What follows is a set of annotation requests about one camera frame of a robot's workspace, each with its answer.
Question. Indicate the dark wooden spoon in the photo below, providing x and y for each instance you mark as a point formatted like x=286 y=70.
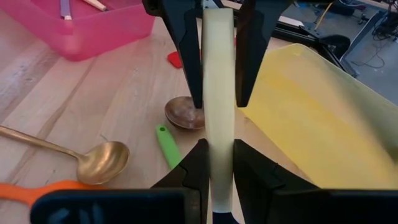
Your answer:
x=183 y=113

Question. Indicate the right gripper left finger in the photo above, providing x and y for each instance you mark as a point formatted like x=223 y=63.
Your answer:
x=194 y=174

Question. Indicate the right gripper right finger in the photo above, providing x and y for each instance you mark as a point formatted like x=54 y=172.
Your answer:
x=252 y=177

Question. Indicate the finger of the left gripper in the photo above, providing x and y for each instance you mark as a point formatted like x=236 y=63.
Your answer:
x=186 y=46
x=252 y=46

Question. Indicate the yellow plastic bin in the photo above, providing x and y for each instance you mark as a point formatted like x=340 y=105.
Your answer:
x=311 y=124

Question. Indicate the green silicone spatula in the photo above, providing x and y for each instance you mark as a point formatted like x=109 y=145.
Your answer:
x=168 y=144

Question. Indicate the red silicone spatula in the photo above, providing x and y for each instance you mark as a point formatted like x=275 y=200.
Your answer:
x=174 y=59

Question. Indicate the pink plastic bin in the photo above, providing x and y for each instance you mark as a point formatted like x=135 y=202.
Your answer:
x=102 y=31

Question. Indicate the gold metal spoon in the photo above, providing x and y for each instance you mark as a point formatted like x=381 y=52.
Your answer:
x=102 y=163

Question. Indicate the orange silicone spatula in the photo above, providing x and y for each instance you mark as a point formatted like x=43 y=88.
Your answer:
x=18 y=193

